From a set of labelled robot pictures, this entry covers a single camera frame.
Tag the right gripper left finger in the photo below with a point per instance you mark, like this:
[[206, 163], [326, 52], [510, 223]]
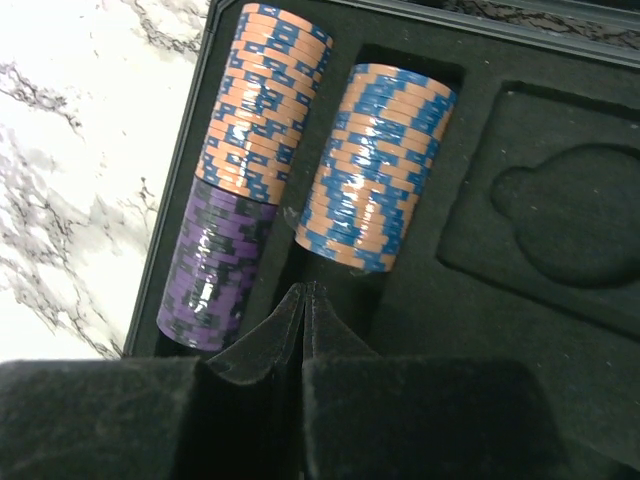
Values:
[[231, 417]]

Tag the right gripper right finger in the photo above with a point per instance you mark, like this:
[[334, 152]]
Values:
[[366, 416]]

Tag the purple poker chip stack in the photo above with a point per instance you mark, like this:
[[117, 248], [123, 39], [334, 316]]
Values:
[[214, 267]]

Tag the blue tan poker chip stack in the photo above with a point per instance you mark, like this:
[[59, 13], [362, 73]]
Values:
[[375, 164]]

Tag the red tan poker chip stack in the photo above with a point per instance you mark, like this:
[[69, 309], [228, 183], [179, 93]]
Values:
[[272, 74]]

